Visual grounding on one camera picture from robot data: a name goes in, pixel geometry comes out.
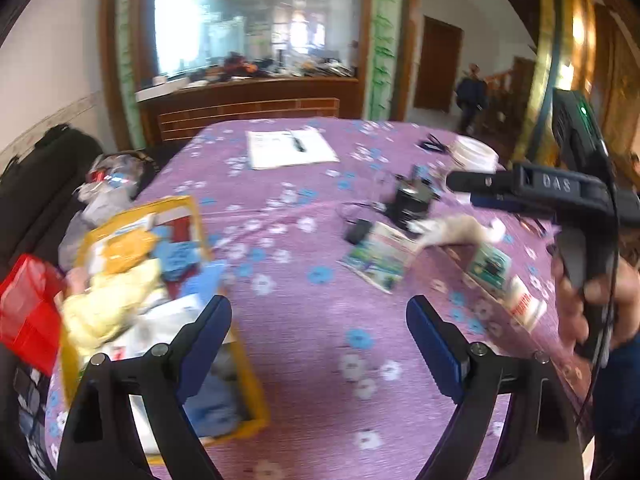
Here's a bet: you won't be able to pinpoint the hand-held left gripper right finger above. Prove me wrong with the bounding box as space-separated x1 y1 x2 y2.
406 295 586 480

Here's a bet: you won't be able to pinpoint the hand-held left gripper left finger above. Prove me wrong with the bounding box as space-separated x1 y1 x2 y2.
55 294 233 480

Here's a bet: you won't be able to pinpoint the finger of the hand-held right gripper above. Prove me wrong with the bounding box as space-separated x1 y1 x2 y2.
446 169 518 195
470 192 523 213

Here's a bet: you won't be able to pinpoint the cream plush packet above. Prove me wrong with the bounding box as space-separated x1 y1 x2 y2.
407 214 508 248

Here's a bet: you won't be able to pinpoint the yellow plastic basket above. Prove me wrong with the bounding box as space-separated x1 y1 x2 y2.
57 195 271 466

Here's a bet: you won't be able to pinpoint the white packet with red print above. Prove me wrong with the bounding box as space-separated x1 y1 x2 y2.
502 275 548 333

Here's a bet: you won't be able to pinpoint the green and white packet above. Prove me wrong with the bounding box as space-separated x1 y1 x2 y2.
340 221 418 295

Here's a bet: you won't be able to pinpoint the light yellow cloth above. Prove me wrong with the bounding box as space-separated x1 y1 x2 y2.
62 260 163 356

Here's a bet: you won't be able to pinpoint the yellow pouch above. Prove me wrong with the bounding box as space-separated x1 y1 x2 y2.
100 232 156 273

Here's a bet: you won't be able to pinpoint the pink fluffy cloth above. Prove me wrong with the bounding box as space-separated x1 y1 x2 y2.
65 265 93 293

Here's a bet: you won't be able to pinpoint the person's right hand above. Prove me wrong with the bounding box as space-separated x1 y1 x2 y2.
550 245 640 356

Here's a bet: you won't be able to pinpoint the white plastic jar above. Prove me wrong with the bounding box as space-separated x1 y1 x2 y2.
450 135 498 171

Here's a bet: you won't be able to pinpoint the white plastic packet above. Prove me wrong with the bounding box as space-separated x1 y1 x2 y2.
112 292 206 361

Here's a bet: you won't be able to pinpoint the light blue cloth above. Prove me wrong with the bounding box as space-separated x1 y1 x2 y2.
185 345 251 436

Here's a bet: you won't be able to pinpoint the black electric motor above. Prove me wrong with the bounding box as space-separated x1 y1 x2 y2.
392 165 436 226

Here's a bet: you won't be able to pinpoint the wooden stair railing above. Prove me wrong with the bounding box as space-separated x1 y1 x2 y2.
482 57 538 161

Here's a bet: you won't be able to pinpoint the purple floral tablecloth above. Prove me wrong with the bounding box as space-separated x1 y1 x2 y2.
45 117 596 480

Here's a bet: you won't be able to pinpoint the brown wooden door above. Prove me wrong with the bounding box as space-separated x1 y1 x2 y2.
412 15 466 113

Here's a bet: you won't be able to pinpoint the black power adapter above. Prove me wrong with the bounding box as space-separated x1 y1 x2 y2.
344 220 373 245

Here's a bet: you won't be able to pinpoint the gold pillar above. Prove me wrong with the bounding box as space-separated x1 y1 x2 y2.
510 0 601 171

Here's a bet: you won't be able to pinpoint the red plastic bag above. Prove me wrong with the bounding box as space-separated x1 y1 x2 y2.
0 254 66 376

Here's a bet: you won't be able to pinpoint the clear plastic bag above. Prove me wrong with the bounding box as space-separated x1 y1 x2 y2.
57 150 151 261

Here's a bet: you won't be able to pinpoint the person's blue pants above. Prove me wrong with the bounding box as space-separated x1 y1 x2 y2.
592 335 640 480

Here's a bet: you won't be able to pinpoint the white notepad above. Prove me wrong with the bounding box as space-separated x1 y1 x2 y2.
246 127 341 171

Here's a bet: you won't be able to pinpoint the black bag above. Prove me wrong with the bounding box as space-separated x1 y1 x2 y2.
0 122 106 281

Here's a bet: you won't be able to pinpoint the wooden mirror cabinet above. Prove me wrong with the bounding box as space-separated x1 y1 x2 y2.
97 0 376 146

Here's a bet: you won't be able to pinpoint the green bamboo wall painting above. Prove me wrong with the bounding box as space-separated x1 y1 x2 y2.
367 0 406 121

